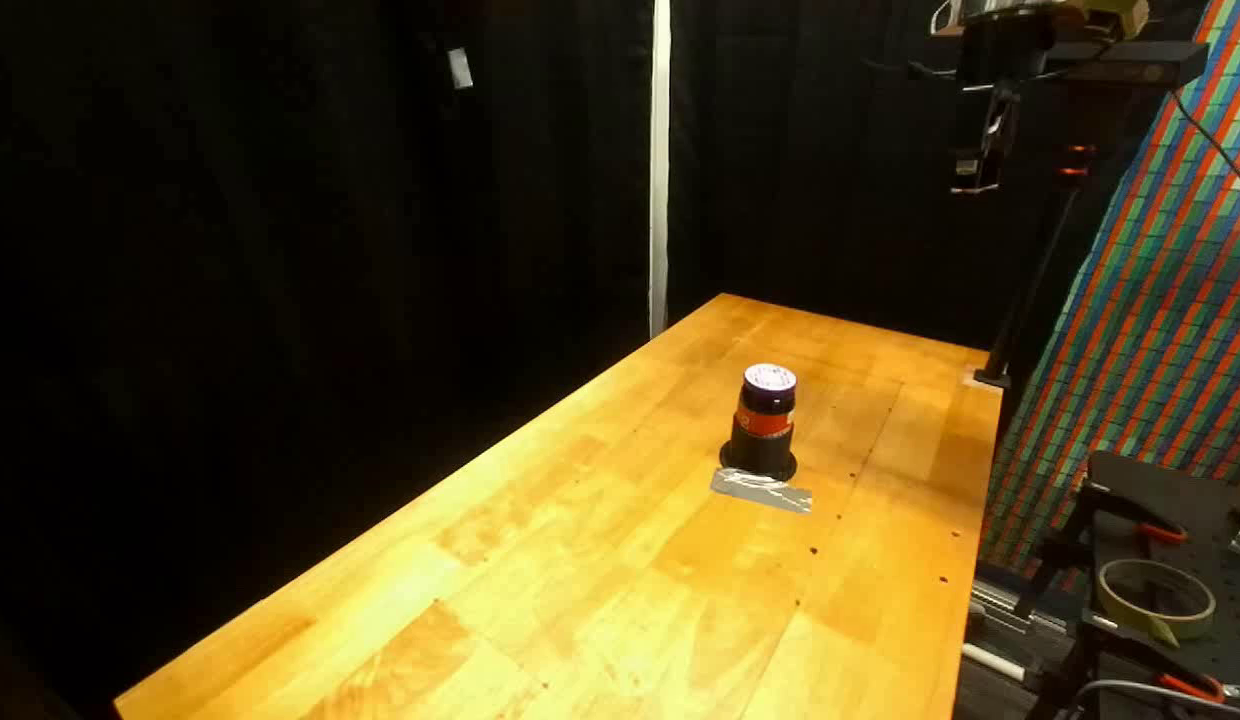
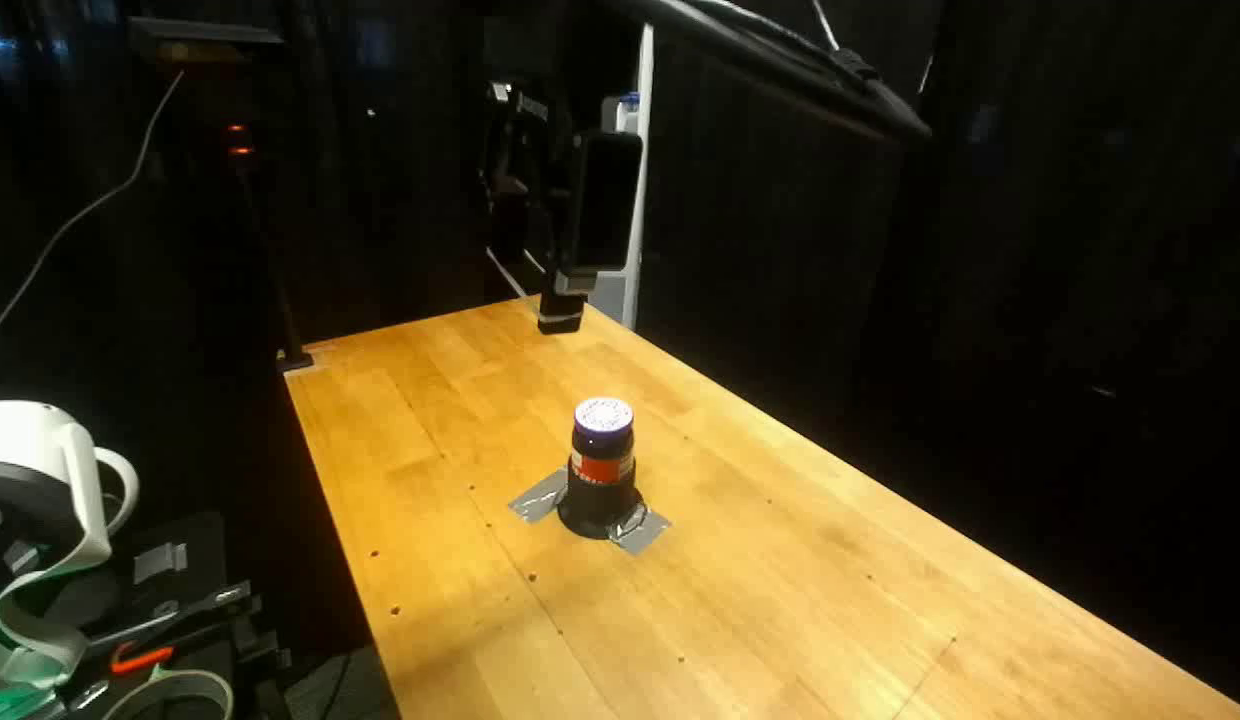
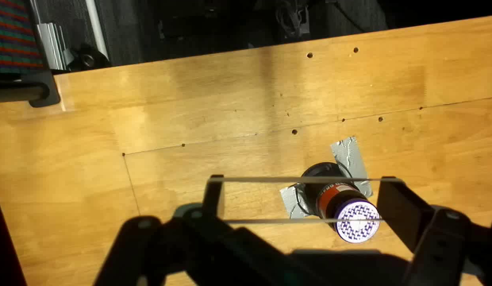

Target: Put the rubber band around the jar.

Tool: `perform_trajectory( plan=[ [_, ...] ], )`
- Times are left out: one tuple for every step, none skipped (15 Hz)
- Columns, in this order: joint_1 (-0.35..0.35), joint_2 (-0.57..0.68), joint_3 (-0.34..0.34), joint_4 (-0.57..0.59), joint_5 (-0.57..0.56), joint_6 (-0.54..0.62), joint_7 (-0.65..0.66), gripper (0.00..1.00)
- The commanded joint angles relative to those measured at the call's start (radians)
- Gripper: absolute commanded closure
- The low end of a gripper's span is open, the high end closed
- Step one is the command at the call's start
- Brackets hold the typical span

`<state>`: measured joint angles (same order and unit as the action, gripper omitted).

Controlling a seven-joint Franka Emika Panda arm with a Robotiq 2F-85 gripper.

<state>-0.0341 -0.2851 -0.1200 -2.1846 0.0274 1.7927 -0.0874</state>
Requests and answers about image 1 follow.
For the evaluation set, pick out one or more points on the white vertical pole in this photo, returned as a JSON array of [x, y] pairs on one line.
[[659, 160]]

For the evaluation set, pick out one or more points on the black curtain backdrop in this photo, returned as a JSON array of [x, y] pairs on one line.
[[274, 265]]

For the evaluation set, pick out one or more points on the colourful striped cloth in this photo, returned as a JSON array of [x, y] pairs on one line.
[[1145, 355]]

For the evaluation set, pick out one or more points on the roll of beige tape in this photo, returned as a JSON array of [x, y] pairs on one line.
[[1157, 598]]

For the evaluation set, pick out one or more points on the grey duct tape strip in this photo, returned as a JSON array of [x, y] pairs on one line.
[[762, 488]]

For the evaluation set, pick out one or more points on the black camera on mount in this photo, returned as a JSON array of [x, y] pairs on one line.
[[1012, 46]]

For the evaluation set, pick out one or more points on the black camera tripod stand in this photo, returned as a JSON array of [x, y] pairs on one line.
[[1052, 218]]

